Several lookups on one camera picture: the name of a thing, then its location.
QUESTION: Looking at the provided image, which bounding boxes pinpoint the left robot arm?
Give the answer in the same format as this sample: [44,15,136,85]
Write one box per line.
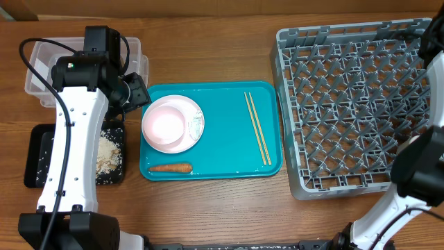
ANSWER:
[18,26,151,249]

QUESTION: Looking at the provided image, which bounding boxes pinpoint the pink plate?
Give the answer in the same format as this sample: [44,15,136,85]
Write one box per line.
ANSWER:
[142,95,205,154]

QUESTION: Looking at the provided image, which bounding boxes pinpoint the black plastic tray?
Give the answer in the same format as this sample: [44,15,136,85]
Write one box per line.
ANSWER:
[24,122,126,188]

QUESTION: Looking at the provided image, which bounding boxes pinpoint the white paper cup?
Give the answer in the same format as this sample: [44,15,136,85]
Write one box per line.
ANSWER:
[396,135,418,155]

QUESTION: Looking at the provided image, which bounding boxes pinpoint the rice and peanut scraps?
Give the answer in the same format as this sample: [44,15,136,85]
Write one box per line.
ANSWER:
[34,127,125,188]

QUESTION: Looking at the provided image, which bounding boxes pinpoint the grey dishwasher rack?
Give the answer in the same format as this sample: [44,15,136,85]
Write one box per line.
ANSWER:
[271,18,430,200]

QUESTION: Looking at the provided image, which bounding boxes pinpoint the clear plastic film scrap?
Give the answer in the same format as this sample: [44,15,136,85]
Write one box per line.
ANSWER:
[188,110,204,141]

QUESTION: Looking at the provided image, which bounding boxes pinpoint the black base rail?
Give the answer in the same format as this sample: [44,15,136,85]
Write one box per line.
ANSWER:
[144,240,358,250]

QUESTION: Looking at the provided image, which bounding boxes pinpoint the pink bowl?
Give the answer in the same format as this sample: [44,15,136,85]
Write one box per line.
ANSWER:
[142,105,185,146]

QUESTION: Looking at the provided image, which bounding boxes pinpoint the clear plastic bin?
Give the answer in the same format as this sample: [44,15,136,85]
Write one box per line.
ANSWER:
[25,36,148,108]

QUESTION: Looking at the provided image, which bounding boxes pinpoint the teal serving tray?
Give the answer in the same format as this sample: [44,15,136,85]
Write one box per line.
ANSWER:
[139,81,283,181]

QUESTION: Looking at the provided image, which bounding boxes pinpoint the orange carrot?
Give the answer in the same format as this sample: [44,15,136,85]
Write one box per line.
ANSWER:
[148,163,193,174]

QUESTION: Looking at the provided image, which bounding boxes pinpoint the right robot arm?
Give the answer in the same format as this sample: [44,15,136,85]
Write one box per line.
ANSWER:
[322,10,443,249]

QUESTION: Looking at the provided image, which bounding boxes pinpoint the wooden chopstick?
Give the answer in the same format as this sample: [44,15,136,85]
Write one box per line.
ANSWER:
[247,92,272,165]
[244,92,266,165]

